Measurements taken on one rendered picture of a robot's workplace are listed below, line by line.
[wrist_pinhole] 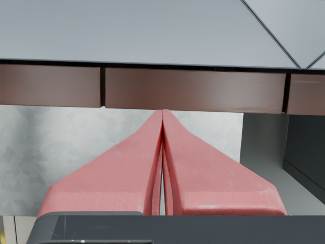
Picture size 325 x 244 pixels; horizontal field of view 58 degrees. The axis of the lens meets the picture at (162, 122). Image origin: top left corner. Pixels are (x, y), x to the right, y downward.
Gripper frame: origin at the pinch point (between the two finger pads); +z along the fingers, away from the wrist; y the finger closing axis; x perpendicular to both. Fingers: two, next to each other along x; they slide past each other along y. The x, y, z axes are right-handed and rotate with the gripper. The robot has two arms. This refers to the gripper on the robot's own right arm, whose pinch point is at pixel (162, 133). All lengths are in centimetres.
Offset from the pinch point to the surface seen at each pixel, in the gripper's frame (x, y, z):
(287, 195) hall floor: 85, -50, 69
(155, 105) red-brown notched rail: 8.0, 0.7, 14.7
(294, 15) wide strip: -0.8, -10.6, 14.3
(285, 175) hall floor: 78, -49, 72
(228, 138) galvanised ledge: 20.4, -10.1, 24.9
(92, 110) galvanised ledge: 16.6, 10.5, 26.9
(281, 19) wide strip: -0.5, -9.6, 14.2
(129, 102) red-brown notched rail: 7.8, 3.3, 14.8
